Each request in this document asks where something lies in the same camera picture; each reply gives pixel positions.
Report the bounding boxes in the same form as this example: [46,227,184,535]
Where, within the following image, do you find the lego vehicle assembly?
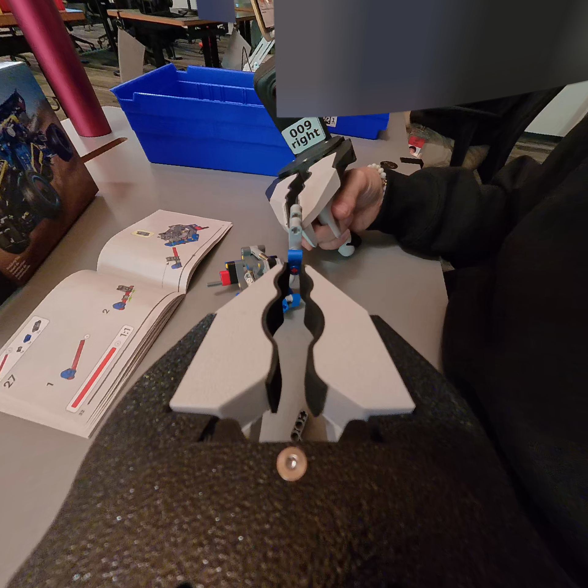
[207,245,302,316]

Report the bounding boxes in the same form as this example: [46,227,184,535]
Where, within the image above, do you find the magenta metal tumbler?
[6,0,113,138]

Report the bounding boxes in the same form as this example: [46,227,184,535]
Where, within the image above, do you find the open lego instruction booklet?
[0,209,234,440]

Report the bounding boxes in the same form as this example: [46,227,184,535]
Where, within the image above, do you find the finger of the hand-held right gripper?
[269,176,300,228]
[293,153,342,226]

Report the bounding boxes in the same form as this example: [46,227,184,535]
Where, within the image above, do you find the red axle lego subassembly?
[287,203,306,289]

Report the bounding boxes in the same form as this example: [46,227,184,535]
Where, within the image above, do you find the blue plastic bin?
[110,63,391,177]

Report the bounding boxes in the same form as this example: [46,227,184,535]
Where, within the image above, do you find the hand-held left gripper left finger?
[169,264,285,443]

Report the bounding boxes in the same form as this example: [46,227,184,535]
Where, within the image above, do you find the lego set box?
[0,61,100,289]

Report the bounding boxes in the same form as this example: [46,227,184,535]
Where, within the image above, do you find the wooden display board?
[243,0,276,72]

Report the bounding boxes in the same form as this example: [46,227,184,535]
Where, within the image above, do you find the wooden desk black legs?
[107,8,258,70]

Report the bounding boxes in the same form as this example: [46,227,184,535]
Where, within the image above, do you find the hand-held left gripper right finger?
[301,265,417,443]

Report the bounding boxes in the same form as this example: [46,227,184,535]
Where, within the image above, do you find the white cardboard sheet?
[117,28,149,78]

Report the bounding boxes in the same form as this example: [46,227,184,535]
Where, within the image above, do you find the brown wooden stick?
[79,136,129,163]

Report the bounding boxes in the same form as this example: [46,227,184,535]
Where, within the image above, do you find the black lego beam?
[288,410,310,443]

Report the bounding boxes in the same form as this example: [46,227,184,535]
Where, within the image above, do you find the person's right hand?
[314,165,386,252]

